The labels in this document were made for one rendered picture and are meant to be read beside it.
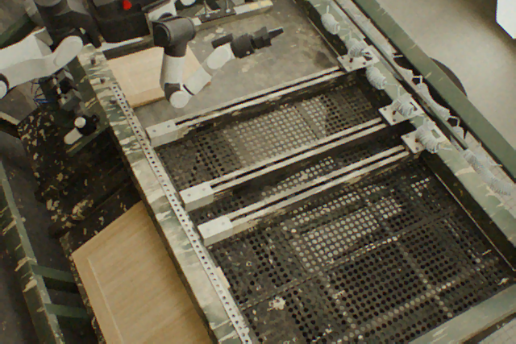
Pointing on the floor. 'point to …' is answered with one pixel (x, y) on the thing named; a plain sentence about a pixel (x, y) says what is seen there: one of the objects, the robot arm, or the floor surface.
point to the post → (17, 31)
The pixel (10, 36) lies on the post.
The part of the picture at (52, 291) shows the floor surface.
